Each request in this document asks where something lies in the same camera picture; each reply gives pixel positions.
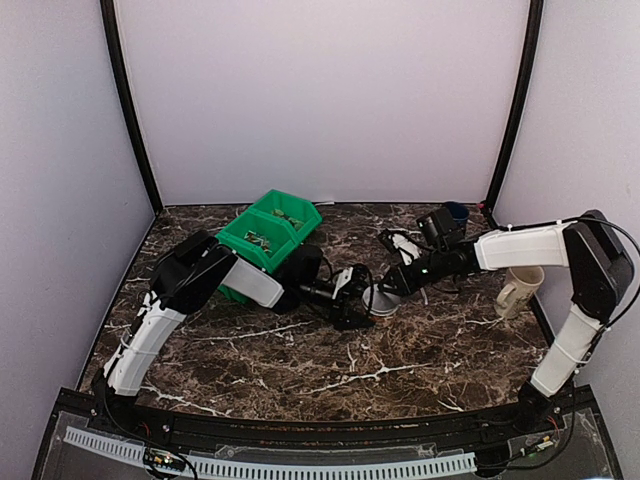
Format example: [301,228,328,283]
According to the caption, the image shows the white round lid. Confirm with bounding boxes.
[362,285,402,317]

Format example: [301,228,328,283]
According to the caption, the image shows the green three-compartment candy bin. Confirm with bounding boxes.
[216,190,323,273]

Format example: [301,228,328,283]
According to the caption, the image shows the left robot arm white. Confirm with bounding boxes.
[91,230,375,436]

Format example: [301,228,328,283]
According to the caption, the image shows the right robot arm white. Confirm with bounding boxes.
[363,208,639,434]

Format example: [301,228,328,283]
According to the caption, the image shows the yellow-green gummy candies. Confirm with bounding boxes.
[271,209,305,231]

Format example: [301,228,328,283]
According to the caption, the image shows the lollipop candies pile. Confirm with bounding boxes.
[244,231,271,251]

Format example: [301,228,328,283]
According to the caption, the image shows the dark blue mug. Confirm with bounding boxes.
[443,201,470,224]

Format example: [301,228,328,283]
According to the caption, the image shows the beige ceramic mug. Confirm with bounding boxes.
[494,266,545,319]

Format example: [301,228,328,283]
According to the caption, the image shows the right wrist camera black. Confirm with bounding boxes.
[378,206,464,269]

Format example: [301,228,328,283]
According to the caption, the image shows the black front rail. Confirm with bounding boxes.
[89,399,551,450]

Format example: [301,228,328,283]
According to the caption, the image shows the white slotted cable duct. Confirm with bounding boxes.
[63,427,477,479]

